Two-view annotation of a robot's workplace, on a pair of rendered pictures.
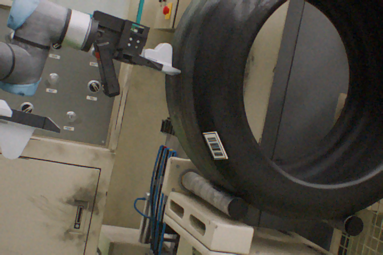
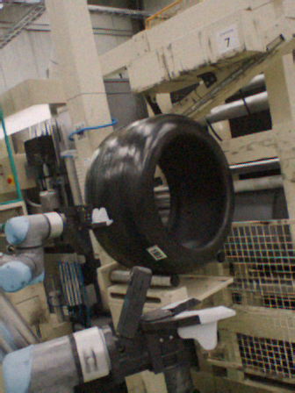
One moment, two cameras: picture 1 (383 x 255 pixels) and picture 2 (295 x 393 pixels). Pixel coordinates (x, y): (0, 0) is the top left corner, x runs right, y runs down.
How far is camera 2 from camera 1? 0.62 m
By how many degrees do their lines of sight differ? 25
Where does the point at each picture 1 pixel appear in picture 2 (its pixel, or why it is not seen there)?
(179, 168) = (106, 272)
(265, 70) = not seen: hidden behind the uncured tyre
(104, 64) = (75, 238)
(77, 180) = (28, 309)
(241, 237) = (182, 294)
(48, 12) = (36, 223)
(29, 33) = (31, 241)
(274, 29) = not seen: hidden behind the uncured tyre
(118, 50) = (81, 225)
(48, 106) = not seen: outside the picture
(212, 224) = (167, 296)
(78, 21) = (54, 220)
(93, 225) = (48, 330)
